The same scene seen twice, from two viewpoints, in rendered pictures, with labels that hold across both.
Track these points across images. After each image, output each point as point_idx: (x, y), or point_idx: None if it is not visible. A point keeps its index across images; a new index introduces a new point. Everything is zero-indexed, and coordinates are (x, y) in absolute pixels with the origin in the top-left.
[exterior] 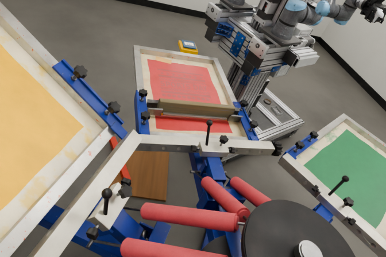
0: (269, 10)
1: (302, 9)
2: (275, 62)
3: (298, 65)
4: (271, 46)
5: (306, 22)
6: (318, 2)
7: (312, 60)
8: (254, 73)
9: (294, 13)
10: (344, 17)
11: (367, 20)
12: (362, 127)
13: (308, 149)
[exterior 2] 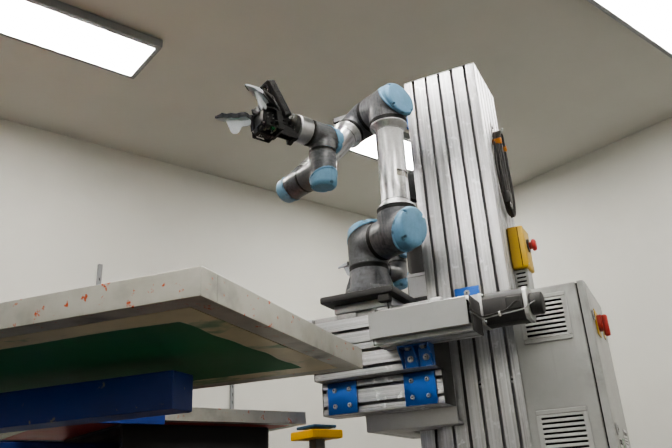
0: (414, 290)
1: (355, 227)
2: (368, 361)
3: (378, 331)
4: (327, 321)
5: (378, 244)
6: (381, 200)
7: (435, 312)
8: (335, 404)
9: (348, 243)
10: (308, 171)
11: (260, 140)
12: (333, 334)
13: None
